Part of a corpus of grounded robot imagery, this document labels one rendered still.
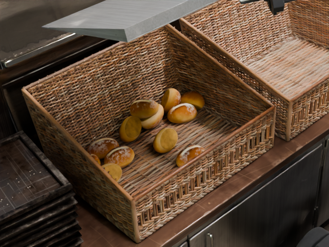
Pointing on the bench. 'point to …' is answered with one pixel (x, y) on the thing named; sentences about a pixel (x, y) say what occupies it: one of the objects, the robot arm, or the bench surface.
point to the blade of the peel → (126, 17)
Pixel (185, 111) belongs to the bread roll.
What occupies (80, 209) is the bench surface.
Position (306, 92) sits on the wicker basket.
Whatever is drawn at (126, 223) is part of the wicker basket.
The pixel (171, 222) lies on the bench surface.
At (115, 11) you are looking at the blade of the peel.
